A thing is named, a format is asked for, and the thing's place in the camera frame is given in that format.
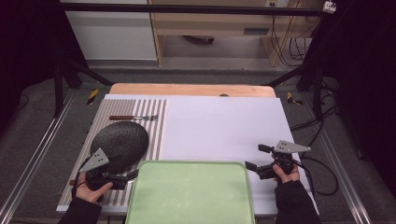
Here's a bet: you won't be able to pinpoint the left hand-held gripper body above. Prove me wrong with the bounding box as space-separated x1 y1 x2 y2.
79 147 129 191

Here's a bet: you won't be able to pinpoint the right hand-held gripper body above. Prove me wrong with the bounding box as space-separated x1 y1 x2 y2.
257 140 312 180

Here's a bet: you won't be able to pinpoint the black textured round plate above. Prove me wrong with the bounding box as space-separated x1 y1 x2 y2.
89 120 150 175

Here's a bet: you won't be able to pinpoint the pale green tray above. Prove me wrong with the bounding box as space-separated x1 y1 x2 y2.
125 160 256 224

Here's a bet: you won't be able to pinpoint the person's right hand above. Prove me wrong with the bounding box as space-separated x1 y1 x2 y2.
272 163 301 185

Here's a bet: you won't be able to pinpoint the person's left hand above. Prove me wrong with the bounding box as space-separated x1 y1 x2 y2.
74 173 114 204

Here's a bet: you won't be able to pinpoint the white board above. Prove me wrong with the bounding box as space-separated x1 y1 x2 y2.
56 93 319 217

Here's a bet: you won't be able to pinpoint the yellow black floor tape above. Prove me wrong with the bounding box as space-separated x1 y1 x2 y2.
287 91 304 105
87 89 99 105

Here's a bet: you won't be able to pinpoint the grey striped placemat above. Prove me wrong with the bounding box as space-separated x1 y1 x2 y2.
59 98 169 208

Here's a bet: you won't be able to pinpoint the wooden board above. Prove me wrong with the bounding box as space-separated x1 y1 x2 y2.
108 82 277 99

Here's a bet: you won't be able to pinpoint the black curtain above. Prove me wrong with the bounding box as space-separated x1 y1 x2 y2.
0 0 87 132
311 0 396 188

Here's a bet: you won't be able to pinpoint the white cabinet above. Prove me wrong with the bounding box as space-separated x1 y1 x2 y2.
60 0 158 62

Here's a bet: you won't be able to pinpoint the light wooden desk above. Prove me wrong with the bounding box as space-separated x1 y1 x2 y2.
148 0 325 68

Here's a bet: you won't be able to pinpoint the white power adapter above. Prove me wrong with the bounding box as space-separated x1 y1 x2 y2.
323 0 338 14

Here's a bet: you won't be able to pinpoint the left hand-held gripper black cable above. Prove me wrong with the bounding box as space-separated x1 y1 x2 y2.
70 158 92 202

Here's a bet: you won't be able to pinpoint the hand-held gripper black cable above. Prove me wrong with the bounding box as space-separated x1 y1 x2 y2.
70 158 92 202
292 155 340 197

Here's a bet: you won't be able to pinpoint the black floor cables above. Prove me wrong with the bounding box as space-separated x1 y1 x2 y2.
289 80 341 147

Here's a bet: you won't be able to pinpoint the right hand-held gripper black cable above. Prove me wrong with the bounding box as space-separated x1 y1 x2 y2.
292 155 340 197

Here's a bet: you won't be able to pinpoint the aluminium floor rail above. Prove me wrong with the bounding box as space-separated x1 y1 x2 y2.
0 91 77 224
317 124 373 224

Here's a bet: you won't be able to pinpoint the bundle of hanging cables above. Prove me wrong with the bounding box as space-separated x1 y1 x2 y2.
270 13 316 68

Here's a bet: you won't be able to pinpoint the black metal frame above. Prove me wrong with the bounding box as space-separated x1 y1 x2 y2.
52 0 356 122

